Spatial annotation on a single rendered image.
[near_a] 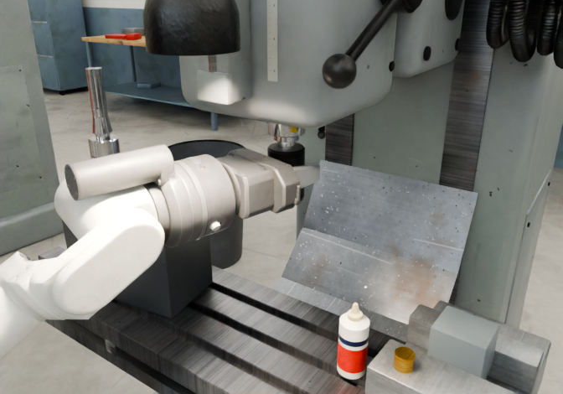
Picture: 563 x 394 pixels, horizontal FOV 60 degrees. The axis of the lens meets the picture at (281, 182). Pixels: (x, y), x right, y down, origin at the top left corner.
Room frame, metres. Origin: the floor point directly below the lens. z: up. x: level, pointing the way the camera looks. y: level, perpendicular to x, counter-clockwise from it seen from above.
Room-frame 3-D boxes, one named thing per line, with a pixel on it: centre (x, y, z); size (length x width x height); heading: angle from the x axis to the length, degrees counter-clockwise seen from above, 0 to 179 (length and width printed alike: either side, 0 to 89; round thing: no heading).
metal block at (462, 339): (0.45, -0.20, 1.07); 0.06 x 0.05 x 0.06; 53
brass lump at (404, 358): (0.43, -0.13, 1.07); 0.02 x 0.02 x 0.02
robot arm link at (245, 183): (0.53, 0.06, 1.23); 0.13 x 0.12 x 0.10; 40
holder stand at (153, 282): (0.75, 0.25, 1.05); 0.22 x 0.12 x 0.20; 64
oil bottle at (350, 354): (0.54, -0.10, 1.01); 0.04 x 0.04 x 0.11
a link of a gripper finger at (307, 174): (0.56, -0.03, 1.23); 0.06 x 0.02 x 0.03; 130
